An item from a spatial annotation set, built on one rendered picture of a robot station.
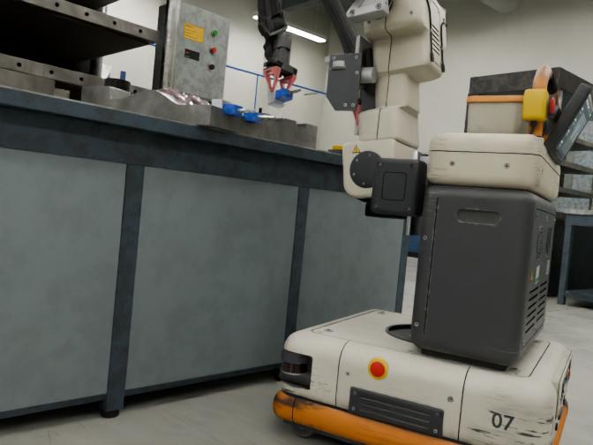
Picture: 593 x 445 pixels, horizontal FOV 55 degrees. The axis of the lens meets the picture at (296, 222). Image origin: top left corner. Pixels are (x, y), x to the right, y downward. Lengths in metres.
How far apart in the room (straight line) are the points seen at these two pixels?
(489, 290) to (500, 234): 0.13
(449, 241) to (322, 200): 0.76
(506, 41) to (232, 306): 7.90
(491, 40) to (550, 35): 0.90
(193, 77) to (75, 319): 1.53
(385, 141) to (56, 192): 0.85
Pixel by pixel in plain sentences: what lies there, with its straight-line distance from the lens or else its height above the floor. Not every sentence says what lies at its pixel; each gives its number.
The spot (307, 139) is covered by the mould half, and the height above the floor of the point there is 0.84.
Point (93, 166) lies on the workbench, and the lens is 1.51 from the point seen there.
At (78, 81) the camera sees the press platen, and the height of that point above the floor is 1.00.
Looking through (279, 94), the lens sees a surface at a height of 0.96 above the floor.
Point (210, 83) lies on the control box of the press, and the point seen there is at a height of 1.14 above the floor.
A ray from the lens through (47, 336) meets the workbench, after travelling 1.53.
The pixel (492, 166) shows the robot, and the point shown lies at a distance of 1.35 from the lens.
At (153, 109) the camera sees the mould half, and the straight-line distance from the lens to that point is 1.71.
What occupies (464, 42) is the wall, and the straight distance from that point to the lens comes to 9.66.
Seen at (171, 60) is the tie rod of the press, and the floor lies 1.16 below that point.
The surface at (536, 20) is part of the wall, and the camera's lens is 9.15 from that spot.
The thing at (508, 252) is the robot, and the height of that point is 0.55.
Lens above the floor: 0.60
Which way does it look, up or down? 2 degrees down
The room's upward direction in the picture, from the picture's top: 5 degrees clockwise
